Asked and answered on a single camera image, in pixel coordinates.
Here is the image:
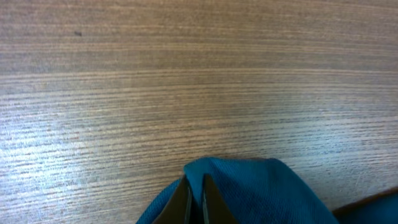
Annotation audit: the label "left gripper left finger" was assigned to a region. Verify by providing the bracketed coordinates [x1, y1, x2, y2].
[152, 176, 192, 224]

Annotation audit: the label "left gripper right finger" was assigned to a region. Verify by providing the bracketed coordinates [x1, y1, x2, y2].
[202, 174, 238, 224]

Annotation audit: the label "dark blue polo shirt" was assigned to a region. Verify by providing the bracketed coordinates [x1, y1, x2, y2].
[138, 157, 397, 223]

